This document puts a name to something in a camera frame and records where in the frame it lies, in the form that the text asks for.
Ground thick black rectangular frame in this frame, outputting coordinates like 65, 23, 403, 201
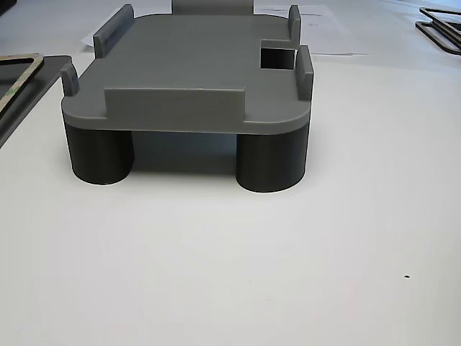
414, 20, 461, 56

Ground white printed paper sheet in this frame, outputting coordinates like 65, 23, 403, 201
251, 0, 372, 58

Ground thin black rectangular frame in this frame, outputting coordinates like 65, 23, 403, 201
419, 6, 461, 23

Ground grey holder with black legs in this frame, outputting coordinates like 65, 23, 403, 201
60, 0, 315, 195

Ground dark grey flat plate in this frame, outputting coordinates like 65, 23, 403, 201
0, 55, 73, 149

